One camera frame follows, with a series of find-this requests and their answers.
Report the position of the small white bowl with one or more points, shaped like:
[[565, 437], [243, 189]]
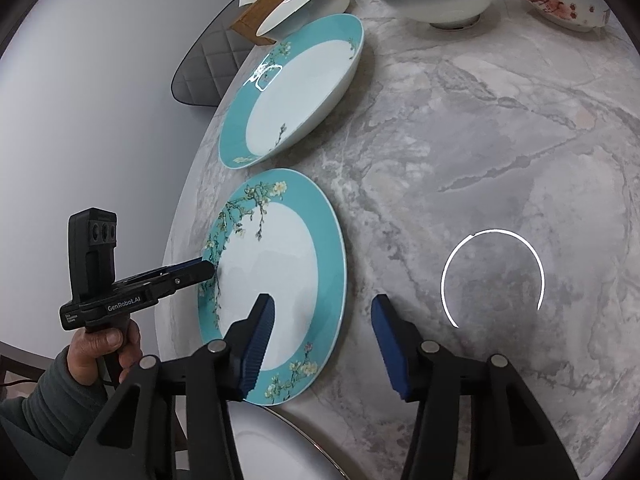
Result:
[[320, 2]]

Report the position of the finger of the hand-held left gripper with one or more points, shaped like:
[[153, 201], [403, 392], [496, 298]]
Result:
[[165, 268], [192, 275]]

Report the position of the person's left hand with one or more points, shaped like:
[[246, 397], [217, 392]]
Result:
[[95, 350]]

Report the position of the person's left forearm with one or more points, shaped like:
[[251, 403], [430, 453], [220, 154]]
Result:
[[45, 400]]

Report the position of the deep teal floral plate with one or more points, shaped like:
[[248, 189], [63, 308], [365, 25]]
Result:
[[300, 90]]

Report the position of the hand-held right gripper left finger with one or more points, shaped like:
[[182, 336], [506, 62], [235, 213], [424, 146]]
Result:
[[257, 340]]

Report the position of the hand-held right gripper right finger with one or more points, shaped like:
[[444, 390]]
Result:
[[387, 340]]

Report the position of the wooden tissue box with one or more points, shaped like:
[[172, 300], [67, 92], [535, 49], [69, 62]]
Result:
[[255, 12]]

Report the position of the white plate with dark rim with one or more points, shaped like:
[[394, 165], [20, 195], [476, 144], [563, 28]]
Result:
[[280, 445]]

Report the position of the grey quilted chair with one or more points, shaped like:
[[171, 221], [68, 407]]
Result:
[[210, 60]]

